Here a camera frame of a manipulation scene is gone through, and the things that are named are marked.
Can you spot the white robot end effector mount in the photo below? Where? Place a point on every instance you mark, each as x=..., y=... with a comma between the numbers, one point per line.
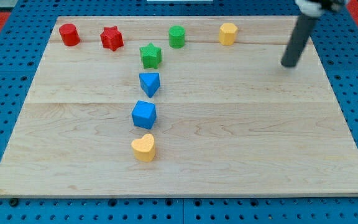
x=316, y=8

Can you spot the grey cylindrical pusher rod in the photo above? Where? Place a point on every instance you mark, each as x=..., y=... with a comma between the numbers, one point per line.
x=299, y=37

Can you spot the yellow hexagon block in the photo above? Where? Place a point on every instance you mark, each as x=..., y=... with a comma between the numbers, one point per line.
x=227, y=33

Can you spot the green cylinder block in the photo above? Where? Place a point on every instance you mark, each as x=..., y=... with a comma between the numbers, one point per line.
x=176, y=36

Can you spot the green star block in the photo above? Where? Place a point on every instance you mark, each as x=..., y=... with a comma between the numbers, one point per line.
x=150, y=56

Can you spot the blue triangle block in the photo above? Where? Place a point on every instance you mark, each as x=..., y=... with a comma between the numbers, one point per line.
x=150, y=83

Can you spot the blue cube block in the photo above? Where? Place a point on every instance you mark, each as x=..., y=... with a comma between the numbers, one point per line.
x=144, y=114

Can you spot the red star block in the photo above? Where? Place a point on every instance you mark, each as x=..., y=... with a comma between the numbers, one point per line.
x=111, y=38

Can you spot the wooden board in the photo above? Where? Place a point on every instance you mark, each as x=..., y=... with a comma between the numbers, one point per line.
x=231, y=121

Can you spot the yellow heart block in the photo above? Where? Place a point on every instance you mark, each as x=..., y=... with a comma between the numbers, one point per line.
x=144, y=148

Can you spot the red cylinder block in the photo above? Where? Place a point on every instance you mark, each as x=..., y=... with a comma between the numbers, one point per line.
x=69, y=34

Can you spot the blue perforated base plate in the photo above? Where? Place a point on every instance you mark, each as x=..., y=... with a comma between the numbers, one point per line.
x=23, y=38

